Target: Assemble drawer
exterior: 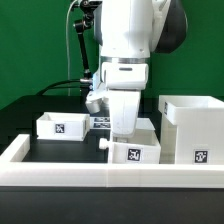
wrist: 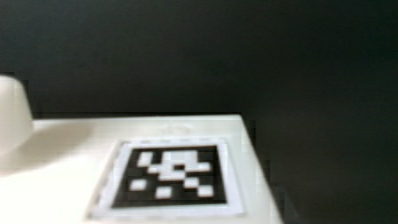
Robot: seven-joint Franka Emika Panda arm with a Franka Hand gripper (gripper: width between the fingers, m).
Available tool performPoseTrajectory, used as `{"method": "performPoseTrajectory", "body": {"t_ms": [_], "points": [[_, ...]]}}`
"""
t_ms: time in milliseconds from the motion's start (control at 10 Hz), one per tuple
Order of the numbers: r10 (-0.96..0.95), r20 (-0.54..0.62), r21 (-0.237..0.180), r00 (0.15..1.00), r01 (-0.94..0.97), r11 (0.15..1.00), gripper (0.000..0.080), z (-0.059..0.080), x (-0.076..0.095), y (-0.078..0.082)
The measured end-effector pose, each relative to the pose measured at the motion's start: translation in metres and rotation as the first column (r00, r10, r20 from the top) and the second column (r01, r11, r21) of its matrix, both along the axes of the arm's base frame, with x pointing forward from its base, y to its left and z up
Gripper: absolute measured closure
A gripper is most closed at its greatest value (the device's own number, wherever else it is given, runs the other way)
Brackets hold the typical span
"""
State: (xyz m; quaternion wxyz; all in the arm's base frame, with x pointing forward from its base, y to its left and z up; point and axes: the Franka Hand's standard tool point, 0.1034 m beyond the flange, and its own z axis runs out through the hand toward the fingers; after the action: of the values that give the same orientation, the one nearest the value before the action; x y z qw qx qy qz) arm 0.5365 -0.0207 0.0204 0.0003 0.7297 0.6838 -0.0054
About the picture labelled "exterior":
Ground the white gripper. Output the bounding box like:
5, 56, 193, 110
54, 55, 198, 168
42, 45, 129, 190
108, 90, 141, 138

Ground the white front drawer tray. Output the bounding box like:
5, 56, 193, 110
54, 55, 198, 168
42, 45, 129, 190
99, 129, 161, 164

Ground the white drawer tray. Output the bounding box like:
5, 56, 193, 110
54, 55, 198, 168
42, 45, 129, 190
36, 112, 90, 141
99, 129, 161, 164

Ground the white drawer cabinet box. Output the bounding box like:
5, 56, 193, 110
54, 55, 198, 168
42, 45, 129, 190
158, 95, 224, 165

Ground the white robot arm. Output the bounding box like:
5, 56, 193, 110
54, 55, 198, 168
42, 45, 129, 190
94, 0, 188, 138

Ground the white rear drawer tray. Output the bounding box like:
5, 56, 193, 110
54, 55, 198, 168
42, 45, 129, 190
36, 112, 90, 141

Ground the marker tag sheet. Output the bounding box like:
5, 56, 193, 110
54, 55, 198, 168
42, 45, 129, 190
89, 116, 156, 132

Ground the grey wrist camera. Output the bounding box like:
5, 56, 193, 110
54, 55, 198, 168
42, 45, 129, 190
85, 90, 109, 114

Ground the black cable bundle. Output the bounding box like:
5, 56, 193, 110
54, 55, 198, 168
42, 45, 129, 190
35, 78, 94, 97

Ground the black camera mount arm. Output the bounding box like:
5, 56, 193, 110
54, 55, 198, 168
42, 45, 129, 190
74, 0, 101, 78

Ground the white U-shaped border frame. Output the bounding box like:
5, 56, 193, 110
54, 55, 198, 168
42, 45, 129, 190
0, 134, 224, 188

